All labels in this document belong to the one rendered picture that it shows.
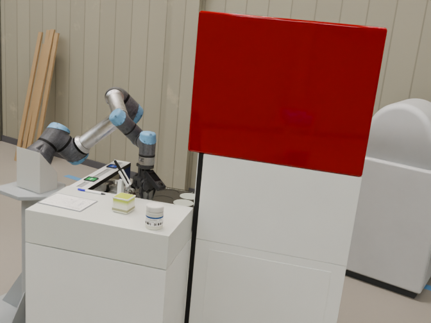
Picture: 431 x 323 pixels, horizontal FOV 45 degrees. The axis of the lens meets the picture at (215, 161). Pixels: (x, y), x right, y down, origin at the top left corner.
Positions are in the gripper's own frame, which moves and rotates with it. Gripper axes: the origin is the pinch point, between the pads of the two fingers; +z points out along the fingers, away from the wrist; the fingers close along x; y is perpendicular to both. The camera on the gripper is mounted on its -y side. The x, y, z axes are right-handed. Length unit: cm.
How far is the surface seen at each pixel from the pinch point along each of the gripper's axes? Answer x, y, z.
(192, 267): -8.6, -25.2, 24.0
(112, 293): 33.5, -20.9, 24.6
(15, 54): -159, 447, -23
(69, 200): 33.6, 12.4, -5.4
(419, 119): -196, -44, -36
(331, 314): -41, -82, 33
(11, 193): 31, 71, 9
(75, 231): 42.1, -5.8, 0.2
